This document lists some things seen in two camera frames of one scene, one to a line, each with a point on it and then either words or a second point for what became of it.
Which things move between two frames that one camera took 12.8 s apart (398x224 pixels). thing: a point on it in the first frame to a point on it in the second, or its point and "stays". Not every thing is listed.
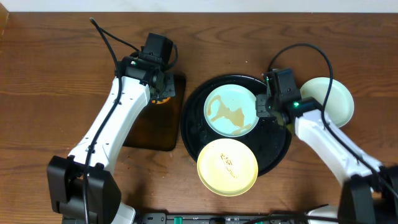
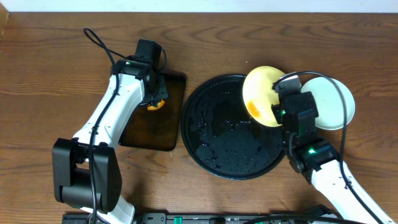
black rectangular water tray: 158,127 stays
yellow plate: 227,167 to 260,94
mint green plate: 339,104 stays
